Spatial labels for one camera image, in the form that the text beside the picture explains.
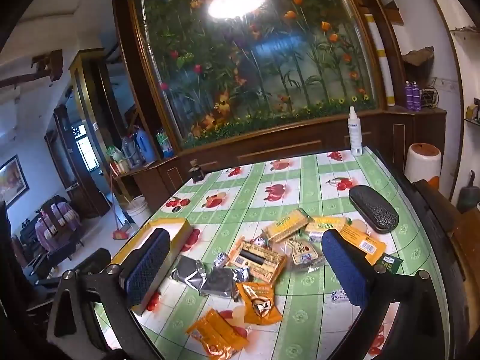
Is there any wooden chair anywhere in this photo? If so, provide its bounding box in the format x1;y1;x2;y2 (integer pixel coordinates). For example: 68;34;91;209
412;178;480;308

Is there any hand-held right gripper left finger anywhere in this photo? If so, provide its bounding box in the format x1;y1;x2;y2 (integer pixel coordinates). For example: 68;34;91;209
47;228;171;360

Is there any long orange cracker packet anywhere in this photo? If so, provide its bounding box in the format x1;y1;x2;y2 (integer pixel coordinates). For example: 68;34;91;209
227;237;289;284

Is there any green fruit print tablecloth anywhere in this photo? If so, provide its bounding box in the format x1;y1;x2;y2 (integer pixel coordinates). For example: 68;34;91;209
94;146;451;360

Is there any blue plastic jug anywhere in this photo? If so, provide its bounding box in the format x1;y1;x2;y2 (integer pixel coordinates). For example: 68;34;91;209
134;127;158;164

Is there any white bucket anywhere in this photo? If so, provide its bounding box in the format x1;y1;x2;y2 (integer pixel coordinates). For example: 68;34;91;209
125;195;151;227

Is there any green plastic bottle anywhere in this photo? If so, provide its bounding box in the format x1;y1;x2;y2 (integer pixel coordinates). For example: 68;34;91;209
155;127;175;158

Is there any wire basket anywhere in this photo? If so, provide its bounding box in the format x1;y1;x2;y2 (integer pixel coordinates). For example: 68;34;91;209
421;86;439;110

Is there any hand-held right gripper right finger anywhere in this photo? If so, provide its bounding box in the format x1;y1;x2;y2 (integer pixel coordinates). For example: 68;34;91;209
322;228;451;360

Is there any wooden flower display cabinet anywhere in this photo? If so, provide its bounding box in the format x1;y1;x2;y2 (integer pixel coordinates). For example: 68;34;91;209
112;0;449;211

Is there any red broom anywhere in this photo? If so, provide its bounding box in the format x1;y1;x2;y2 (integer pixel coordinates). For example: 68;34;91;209
109;163;130;241

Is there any orange striped snack packet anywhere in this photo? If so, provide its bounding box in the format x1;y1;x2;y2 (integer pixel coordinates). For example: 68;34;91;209
186;308;249;360

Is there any clear water bottle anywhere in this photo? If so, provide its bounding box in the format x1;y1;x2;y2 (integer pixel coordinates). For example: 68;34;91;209
121;135;141;167

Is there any small dark box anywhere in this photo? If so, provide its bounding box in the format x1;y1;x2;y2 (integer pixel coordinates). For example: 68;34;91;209
189;159;205;184

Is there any dark green small packet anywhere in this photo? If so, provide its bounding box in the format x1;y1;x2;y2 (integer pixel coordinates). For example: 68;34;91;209
375;253;404;274

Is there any orange snack packet with emblem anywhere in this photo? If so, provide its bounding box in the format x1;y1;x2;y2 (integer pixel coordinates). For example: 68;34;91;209
236;281;283;325

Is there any dark green vase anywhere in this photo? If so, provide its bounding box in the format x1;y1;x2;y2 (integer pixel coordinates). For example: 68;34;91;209
455;170;480;212

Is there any white bin with red lid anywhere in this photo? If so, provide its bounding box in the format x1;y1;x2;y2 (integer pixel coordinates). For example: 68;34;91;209
404;142;442;184

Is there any white spray bottle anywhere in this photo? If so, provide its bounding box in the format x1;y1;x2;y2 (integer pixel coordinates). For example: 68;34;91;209
348;106;364;157

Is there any black glasses case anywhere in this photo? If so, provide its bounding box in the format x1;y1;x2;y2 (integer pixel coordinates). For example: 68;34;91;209
349;185;399;234

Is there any black chair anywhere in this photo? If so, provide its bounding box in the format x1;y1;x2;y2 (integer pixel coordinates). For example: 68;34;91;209
22;247;111;308

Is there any clear pastry packet brown label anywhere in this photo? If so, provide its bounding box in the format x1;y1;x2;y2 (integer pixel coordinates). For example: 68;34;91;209
275;234;325;272

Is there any pink striped cloth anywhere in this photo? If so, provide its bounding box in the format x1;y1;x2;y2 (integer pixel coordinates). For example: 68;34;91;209
35;199;81;252

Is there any green yellow cracker packet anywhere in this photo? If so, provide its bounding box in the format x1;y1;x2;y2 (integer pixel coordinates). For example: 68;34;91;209
262;208;315;244
304;217;353;239

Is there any orange packet with barcode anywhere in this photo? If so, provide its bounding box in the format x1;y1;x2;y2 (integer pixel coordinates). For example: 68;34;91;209
337;219;387;267

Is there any yellow cardboard box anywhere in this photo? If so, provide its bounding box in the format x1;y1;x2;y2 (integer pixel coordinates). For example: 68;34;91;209
110;217;194;316

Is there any white yellow rolled tube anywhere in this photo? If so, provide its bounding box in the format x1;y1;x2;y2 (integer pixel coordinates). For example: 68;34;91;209
364;13;396;106

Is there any framed wall picture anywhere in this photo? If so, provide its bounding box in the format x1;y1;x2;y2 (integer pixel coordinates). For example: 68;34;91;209
0;154;29;207

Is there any brown wood ornament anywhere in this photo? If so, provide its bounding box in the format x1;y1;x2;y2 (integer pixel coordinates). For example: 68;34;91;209
402;47;436;69

